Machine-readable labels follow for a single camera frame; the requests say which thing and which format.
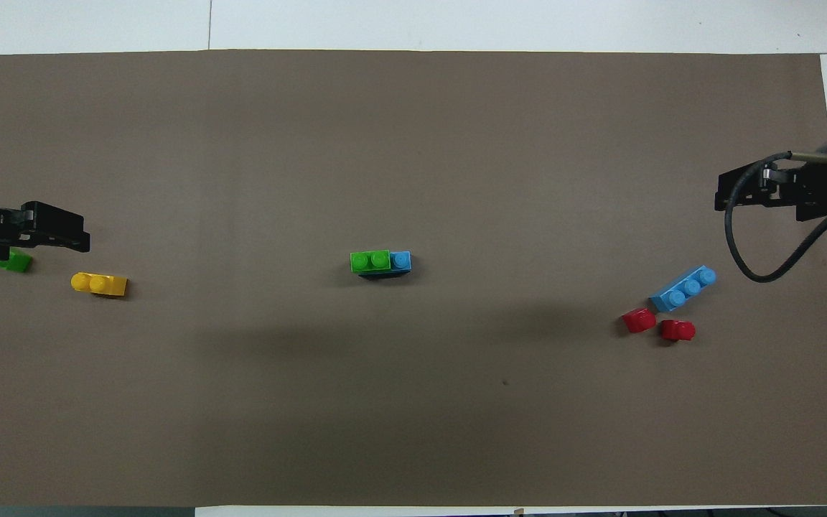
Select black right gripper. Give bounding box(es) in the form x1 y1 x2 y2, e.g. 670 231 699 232
714 159 827 222

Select green two-stud toy block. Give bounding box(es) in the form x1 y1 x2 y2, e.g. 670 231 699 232
350 249 391 274

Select blue three-stud toy block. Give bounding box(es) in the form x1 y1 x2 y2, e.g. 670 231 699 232
648 265 718 313
358 251 413 280

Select small green toy block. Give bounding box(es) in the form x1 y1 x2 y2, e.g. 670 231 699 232
0 247 34 274

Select yellow two-stud toy block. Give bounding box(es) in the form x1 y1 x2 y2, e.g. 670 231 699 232
70 271 129 298

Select red single-stud toy block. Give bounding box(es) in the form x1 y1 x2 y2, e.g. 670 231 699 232
622 307 657 335
660 319 696 343

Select brown paper table mat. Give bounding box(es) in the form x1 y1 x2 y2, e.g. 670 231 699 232
0 49 827 508

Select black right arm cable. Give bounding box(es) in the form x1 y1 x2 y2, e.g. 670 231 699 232
724 150 827 283

